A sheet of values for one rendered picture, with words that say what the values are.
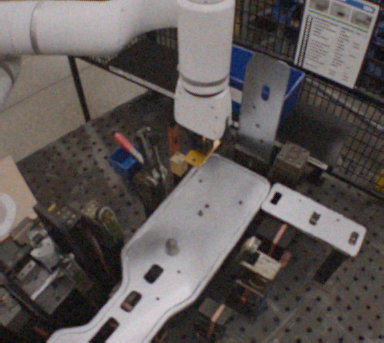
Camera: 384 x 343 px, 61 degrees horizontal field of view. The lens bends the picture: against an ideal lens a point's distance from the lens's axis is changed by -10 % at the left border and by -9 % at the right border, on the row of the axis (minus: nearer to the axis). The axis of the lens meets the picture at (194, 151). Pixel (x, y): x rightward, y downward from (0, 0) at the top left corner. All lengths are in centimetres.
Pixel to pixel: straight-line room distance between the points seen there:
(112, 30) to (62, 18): 8
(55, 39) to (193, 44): 21
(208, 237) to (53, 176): 79
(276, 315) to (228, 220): 39
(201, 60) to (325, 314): 92
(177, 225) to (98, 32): 56
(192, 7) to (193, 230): 59
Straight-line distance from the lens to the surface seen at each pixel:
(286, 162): 101
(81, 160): 151
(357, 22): 106
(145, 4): 61
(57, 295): 95
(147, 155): 87
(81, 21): 55
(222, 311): 86
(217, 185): 100
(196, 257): 89
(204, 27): 52
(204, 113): 63
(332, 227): 99
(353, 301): 127
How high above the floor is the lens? 182
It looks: 49 degrees down
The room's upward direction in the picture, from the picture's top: straight up
